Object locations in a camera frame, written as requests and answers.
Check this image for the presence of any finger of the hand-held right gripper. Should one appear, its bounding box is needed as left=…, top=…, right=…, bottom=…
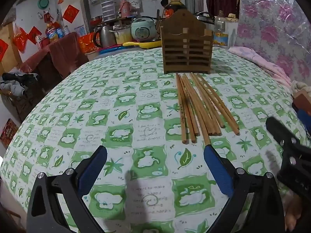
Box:
left=266, top=117, right=303, bottom=151
left=292, top=100, right=311, bottom=139

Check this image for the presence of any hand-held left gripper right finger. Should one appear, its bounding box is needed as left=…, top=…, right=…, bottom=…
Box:
left=203, top=144, right=285, bottom=233

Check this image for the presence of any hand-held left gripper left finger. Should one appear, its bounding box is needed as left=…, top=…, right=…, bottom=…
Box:
left=26, top=145, right=108, bottom=233

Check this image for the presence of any pile of wooden chopsticks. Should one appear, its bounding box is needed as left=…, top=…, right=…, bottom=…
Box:
left=175, top=72, right=240, bottom=145

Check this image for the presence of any wooden chopstick holder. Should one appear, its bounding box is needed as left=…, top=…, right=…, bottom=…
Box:
left=160, top=10, right=214, bottom=75

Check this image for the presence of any person's right hand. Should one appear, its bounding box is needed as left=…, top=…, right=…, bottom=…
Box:
left=283, top=194, right=304, bottom=233

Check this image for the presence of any brown wooden block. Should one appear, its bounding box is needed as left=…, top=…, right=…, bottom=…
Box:
left=293, top=88, right=311, bottom=112

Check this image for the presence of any cream knitted cloth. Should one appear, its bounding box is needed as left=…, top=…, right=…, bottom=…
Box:
left=291, top=80, right=309, bottom=93

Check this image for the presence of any green printed bedsheet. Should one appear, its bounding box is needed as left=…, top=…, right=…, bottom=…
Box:
left=0, top=46, right=311, bottom=233

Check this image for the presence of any pink floral blanket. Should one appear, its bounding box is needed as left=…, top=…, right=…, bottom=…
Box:
left=228, top=46, right=292, bottom=86

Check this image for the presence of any red printed box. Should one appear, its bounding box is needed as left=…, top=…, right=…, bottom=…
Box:
left=0, top=118, right=19, bottom=149

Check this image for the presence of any wicker chair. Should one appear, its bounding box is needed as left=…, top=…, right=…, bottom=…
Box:
left=0, top=87, right=47, bottom=127

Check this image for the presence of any floral plastic sheet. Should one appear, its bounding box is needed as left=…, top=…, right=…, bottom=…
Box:
left=233, top=0, right=311, bottom=84

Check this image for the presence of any clear plastic oil bottle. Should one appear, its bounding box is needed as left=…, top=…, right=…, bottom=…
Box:
left=213, top=10, right=230, bottom=47

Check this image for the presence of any pile of clothes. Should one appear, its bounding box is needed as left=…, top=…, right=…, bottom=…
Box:
left=0, top=72, right=41, bottom=98

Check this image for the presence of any red cloth covered table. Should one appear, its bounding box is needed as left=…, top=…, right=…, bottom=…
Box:
left=20, top=32, right=89, bottom=78

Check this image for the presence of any blue pink plastic tray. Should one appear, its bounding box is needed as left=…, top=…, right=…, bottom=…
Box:
left=99, top=44, right=130, bottom=54

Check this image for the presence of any red gift box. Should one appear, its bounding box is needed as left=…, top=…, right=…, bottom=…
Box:
left=79, top=32, right=100, bottom=54

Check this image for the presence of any wooden door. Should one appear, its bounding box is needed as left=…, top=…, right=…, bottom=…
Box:
left=0, top=21, right=21, bottom=74

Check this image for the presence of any steel kettle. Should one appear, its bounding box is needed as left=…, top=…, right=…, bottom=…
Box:
left=93, top=25, right=116, bottom=48

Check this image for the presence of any yellow electric pan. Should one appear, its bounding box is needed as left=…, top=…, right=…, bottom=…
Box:
left=122, top=40, right=162, bottom=49

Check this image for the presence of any steel pot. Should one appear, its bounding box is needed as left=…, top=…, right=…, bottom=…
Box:
left=109, top=27, right=132, bottom=45

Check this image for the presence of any orange cooking oil bottle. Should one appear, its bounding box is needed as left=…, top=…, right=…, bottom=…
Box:
left=46, top=22, right=59, bottom=42

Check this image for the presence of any red diamond paper poster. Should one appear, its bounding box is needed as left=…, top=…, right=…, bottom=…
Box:
left=62, top=4, right=79, bottom=24
left=0, top=38, right=9, bottom=62
left=26, top=26, right=42, bottom=44

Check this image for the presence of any teal rice cooker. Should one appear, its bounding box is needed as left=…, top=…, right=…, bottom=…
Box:
left=131, top=17, right=156, bottom=42

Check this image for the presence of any red plastic bag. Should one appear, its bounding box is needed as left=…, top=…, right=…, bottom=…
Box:
left=13, top=27, right=28, bottom=52

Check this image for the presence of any white refrigerator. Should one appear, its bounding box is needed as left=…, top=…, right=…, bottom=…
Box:
left=58, top=0, right=92, bottom=34

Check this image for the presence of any dark sauce bottle yellow cap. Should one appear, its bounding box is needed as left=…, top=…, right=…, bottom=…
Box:
left=163, top=0, right=189, bottom=20

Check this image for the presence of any stacked containers green lid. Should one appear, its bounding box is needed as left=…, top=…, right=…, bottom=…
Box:
left=99, top=0, right=116, bottom=21

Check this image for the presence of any pink thermos jug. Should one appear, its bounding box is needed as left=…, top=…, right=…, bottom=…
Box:
left=119, top=0, right=132, bottom=17

